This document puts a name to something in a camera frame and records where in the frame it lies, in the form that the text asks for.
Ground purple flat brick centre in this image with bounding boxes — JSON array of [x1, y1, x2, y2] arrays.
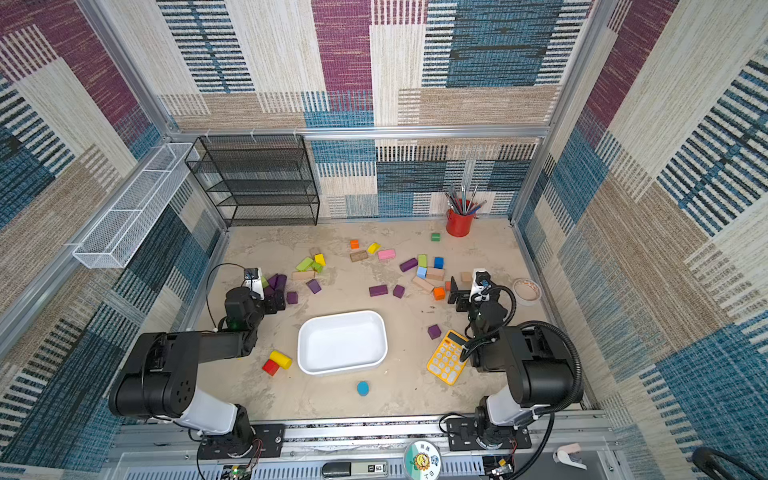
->
[[369, 284, 389, 297]]

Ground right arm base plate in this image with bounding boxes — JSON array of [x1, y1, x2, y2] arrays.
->
[[440, 416, 532, 452]]

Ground yellow cylinder block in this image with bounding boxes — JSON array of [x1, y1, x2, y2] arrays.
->
[[269, 350, 293, 370]]

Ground red pen cup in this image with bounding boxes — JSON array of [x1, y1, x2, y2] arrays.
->
[[446, 209, 476, 238]]

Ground white mesh wall basket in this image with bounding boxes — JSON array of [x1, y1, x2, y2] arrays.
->
[[73, 143, 192, 269]]

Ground roll of tape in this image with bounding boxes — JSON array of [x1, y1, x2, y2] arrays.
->
[[512, 278, 542, 306]]

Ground yellow calculator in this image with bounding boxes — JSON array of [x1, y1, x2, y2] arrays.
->
[[426, 330, 468, 385]]

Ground lime green brick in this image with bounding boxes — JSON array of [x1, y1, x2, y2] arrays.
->
[[296, 257, 314, 272]]

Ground black wire shelf rack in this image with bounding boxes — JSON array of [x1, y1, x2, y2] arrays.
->
[[185, 134, 320, 228]]

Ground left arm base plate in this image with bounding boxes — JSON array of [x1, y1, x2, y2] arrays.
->
[[197, 424, 286, 460]]

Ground blue round block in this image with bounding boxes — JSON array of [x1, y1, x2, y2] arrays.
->
[[357, 381, 370, 397]]

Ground purple cylinder block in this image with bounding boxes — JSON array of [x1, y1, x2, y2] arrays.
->
[[399, 257, 419, 272]]

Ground white plastic storage bin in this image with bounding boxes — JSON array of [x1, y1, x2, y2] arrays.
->
[[297, 310, 389, 376]]

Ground round green sticker badge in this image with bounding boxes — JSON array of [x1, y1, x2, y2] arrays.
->
[[403, 439, 443, 480]]

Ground pink brick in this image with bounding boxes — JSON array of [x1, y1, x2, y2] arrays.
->
[[377, 249, 396, 260]]

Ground purple wedge block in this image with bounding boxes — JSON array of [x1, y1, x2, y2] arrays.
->
[[306, 279, 322, 294]]

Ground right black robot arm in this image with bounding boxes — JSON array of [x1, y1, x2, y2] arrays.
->
[[430, 277, 584, 451]]

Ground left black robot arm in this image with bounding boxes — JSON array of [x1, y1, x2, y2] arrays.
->
[[109, 286, 286, 444]]

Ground brown wooden brick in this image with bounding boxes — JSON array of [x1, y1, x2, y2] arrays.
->
[[350, 250, 369, 262]]

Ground long natural wood brick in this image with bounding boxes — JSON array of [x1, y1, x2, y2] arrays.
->
[[291, 270, 316, 282]]

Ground red cube block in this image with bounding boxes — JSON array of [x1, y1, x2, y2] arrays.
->
[[262, 359, 280, 377]]

